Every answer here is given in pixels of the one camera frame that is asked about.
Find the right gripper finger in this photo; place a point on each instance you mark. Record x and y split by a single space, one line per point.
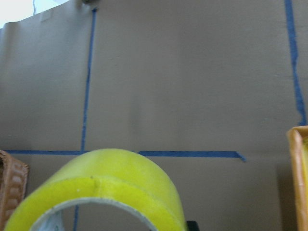
192 226

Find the yellow-green packing tape roll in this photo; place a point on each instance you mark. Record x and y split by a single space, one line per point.
109 176

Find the yellow woven plastic basket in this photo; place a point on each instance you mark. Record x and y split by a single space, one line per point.
298 147

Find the brown wicker basket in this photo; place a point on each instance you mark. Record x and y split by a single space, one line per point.
13 182

